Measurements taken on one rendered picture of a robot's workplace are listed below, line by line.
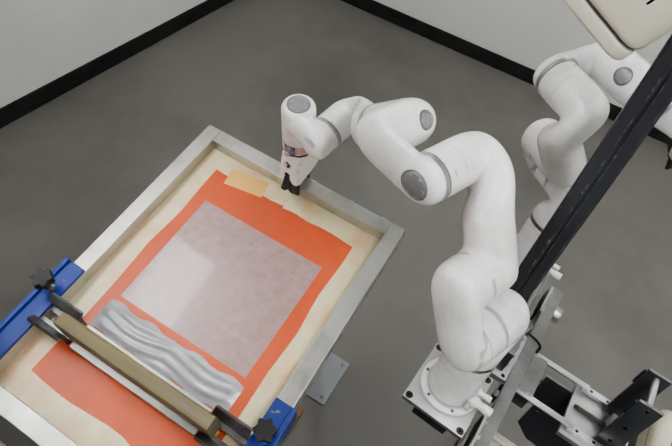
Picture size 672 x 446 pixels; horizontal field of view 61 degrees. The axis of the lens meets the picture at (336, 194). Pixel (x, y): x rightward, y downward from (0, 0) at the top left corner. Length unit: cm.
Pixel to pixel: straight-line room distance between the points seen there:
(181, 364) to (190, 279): 19
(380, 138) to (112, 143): 257
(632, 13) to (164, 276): 104
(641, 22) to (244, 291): 93
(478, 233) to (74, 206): 240
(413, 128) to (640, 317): 252
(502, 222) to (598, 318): 229
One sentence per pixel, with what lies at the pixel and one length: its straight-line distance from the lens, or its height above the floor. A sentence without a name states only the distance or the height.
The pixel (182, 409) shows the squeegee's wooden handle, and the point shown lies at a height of 116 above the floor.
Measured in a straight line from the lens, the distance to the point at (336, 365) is 253.
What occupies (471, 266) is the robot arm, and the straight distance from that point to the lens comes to 92.
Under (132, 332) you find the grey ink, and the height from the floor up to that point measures 108.
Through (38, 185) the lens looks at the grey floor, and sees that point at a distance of 319.
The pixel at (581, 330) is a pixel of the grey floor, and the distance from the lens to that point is 309.
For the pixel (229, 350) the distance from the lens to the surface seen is 128.
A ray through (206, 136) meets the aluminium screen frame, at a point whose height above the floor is 121.
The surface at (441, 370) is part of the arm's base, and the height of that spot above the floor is 123.
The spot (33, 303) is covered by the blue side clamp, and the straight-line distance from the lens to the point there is 138.
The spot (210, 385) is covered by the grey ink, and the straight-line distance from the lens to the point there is 126.
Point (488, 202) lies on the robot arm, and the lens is 92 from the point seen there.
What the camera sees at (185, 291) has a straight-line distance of 135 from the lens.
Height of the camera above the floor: 222
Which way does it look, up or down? 45 degrees down
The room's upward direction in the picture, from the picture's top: 14 degrees clockwise
